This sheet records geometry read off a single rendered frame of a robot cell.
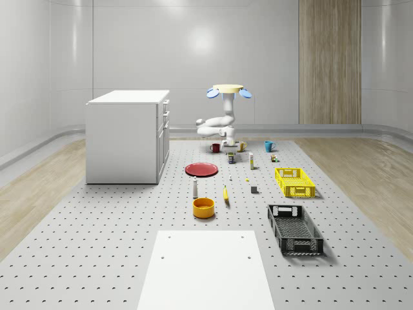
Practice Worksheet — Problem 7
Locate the red plate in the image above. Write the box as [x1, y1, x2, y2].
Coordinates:
[185, 162, 219, 178]

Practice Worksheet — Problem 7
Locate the yellow bowl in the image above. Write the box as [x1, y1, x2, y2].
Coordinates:
[192, 197, 216, 220]

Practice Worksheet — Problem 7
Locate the white board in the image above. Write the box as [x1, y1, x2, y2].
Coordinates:
[137, 230, 276, 310]

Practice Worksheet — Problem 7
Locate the drone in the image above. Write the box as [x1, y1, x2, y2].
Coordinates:
[206, 83, 252, 99]

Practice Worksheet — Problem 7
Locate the yellow basket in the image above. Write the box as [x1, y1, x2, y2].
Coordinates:
[274, 167, 317, 198]

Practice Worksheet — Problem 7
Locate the dark grey basket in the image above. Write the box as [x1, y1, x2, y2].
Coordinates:
[267, 204, 325, 258]

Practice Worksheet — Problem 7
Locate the white cabinet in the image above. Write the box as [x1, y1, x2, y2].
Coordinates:
[85, 89, 171, 185]

